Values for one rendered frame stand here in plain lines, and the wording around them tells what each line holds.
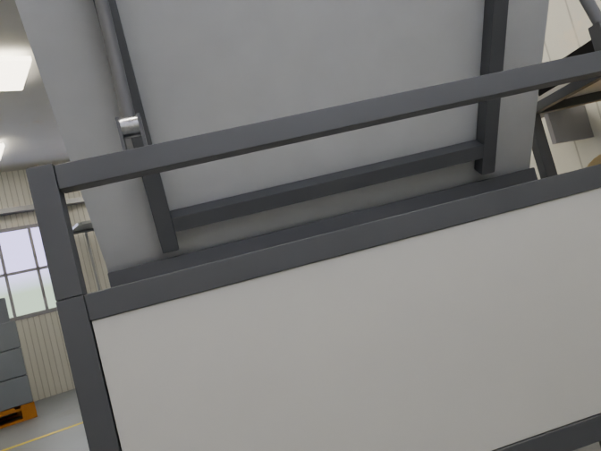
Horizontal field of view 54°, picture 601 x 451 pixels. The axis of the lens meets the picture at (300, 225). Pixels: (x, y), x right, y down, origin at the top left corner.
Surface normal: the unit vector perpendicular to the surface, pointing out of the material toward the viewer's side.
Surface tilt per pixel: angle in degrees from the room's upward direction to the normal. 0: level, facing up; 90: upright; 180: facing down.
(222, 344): 90
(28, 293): 90
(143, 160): 90
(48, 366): 90
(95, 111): 127
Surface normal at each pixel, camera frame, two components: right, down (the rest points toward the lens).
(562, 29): -0.82, 0.18
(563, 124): 0.51, -0.20
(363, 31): 0.29, 0.49
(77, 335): 0.17, -0.11
